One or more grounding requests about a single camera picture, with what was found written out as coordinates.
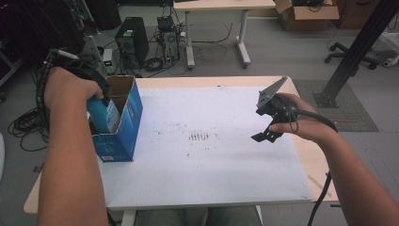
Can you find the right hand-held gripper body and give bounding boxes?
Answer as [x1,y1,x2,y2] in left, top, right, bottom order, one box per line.
[255,74,298,126]

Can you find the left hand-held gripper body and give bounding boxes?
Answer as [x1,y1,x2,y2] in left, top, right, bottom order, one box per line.
[62,35,109,84]

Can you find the blue bottle with white cap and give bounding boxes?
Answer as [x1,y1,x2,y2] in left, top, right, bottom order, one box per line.
[87,95,122,136]

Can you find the blue cardboard box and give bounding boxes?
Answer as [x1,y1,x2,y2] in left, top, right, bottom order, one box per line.
[88,74,144,164]

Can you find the person's left hand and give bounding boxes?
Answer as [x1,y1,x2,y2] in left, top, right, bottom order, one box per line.
[44,66,104,111]

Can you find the person's right hand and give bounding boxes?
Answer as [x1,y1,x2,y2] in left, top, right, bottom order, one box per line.
[268,92,336,145]

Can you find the small white power device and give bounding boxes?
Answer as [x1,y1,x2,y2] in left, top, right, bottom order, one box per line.
[102,48,115,75]

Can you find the black computer tower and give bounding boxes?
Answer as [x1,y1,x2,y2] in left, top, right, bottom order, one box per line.
[114,16,151,69]

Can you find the black curtain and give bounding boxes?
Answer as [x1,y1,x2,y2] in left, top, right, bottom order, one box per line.
[0,0,87,92]

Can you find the white table mat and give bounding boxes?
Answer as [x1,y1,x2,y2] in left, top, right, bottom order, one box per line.
[96,86,313,211]

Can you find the open-sided computer tower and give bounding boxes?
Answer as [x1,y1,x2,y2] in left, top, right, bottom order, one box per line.
[156,16,182,64]

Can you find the black office chair base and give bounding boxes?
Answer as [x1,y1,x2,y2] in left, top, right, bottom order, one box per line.
[324,41,381,71]

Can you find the open brown cardboard box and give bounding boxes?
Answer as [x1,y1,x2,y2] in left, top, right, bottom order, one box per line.
[274,0,341,32]

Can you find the black metal stand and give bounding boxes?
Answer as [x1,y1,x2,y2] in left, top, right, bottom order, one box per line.
[312,0,399,109]

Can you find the white background table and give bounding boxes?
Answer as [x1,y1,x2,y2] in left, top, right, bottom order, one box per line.
[173,0,277,71]

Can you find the right hand-held gripper cable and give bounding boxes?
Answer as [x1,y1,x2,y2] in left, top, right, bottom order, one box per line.
[281,95,339,226]

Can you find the hand-held gripper cable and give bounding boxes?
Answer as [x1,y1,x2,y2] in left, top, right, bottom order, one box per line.
[281,95,339,226]
[35,47,81,127]

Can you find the left hand-held gripper cable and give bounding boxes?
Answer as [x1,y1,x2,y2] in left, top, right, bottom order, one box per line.
[35,47,81,127]

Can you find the coil of black cables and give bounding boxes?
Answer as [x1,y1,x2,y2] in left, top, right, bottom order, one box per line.
[7,107,51,153]

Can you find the black floor cable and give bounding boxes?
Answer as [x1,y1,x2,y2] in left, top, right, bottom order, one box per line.
[191,23,235,62]

